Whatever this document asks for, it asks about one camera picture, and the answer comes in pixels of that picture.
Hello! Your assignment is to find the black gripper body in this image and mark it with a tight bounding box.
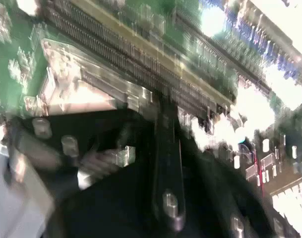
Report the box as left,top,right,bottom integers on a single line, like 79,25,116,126
45,160,226,238

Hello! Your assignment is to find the silver CPU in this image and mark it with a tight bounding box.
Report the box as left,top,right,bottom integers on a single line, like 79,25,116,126
46,91,118,110

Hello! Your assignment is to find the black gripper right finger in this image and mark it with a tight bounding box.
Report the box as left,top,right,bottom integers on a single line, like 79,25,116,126
177,118,277,238

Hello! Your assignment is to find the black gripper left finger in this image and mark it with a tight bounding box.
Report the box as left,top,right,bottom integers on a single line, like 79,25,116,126
9,97,186,231

